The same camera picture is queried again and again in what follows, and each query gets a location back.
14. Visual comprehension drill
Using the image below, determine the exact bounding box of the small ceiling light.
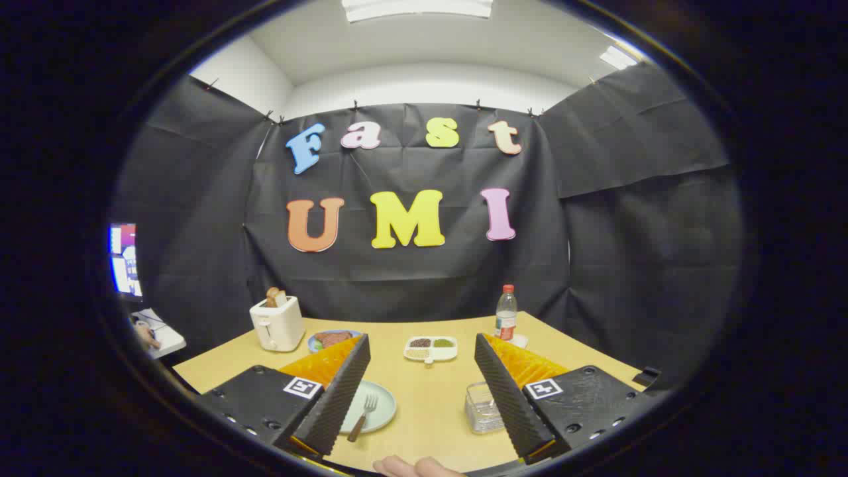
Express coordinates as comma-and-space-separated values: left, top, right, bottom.
600, 45, 638, 71

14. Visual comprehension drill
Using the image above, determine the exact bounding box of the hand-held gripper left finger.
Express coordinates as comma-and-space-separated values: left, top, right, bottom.
197, 333, 372, 459

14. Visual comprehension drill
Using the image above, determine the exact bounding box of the white toaster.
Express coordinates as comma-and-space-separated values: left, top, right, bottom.
250, 296, 306, 352

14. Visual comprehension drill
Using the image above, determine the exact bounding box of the clear water bottle red cap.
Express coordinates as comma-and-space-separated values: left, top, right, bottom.
495, 284, 518, 342

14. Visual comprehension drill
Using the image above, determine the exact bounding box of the computer monitor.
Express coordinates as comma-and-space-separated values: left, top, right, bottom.
109, 223, 143, 297

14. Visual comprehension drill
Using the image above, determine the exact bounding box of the metal fork wooden handle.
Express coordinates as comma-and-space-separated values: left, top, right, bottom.
347, 394, 379, 443

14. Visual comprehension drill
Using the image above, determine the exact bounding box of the light green plate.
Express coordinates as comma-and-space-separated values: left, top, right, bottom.
340, 380, 397, 435

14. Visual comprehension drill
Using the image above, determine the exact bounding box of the metal wire basket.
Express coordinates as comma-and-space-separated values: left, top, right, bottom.
465, 382, 507, 435

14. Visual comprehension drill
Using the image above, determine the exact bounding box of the black backdrop cloth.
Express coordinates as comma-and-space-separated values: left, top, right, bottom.
109, 61, 746, 392

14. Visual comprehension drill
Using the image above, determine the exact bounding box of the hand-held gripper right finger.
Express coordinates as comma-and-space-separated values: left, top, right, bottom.
474, 333, 655, 466

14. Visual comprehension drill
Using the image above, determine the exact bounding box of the white side desk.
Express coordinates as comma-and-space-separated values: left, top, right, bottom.
129, 308, 187, 360

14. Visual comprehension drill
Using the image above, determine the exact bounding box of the blue plate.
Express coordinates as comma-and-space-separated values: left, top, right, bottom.
307, 329, 362, 354

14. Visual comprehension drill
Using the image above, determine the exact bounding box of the long ceiling light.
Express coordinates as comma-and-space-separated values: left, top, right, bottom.
341, 0, 494, 24

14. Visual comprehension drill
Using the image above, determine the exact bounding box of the white divided dish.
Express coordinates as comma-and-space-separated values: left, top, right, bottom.
403, 336, 458, 366

